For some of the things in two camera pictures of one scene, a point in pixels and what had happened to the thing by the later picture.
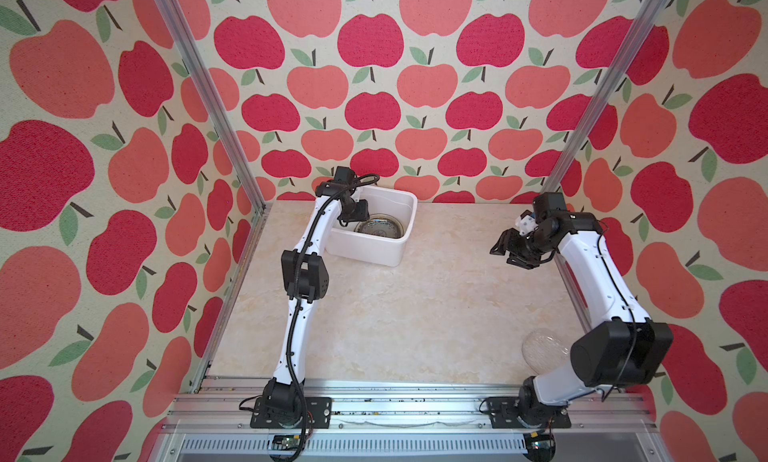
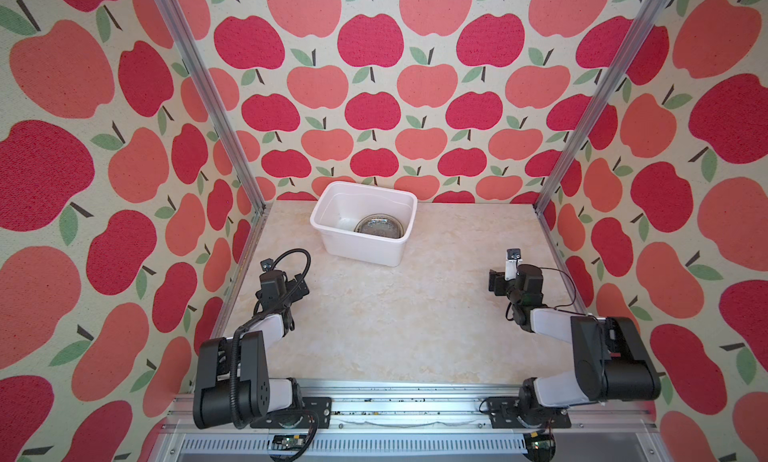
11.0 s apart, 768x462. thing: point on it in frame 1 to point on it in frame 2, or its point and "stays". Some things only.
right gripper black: [509, 240] to [498, 281]
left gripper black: [362, 215] to [293, 291]
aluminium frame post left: [169, 8] stays
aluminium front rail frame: [409, 420] stays
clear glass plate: [544, 349] to [380, 224]
